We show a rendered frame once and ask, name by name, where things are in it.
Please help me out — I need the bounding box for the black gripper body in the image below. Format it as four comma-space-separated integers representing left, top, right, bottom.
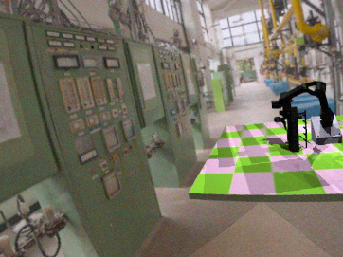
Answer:
274, 109, 302, 122

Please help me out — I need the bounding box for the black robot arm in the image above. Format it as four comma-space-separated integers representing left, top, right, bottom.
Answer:
271, 82, 334, 129

